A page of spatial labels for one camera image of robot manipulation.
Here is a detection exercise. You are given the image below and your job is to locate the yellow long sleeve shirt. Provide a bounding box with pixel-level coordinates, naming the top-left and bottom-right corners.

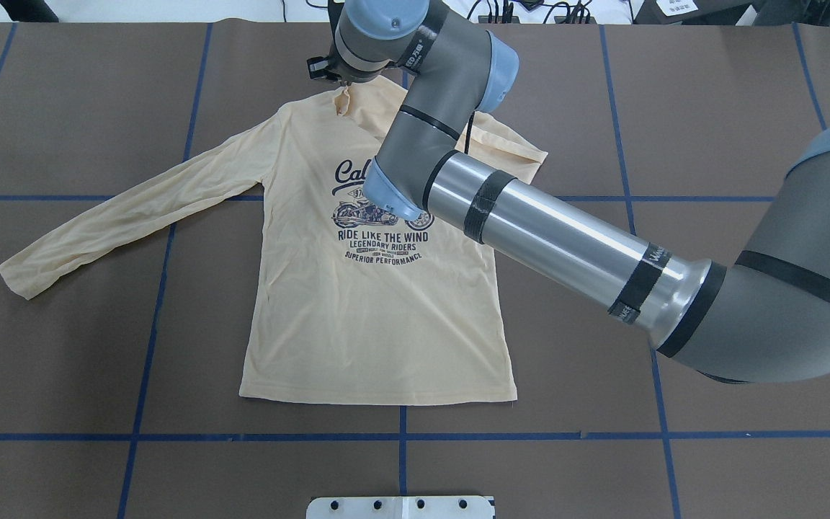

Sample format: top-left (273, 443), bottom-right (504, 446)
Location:
top-left (0, 78), bottom-right (517, 405)

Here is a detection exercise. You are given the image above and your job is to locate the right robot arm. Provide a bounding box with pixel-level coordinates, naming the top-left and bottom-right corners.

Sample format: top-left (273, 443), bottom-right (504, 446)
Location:
top-left (310, 1), bottom-right (830, 383)

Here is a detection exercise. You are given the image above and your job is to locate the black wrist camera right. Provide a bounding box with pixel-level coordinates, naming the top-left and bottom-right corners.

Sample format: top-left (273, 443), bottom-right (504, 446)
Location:
top-left (306, 56), bottom-right (342, 82)

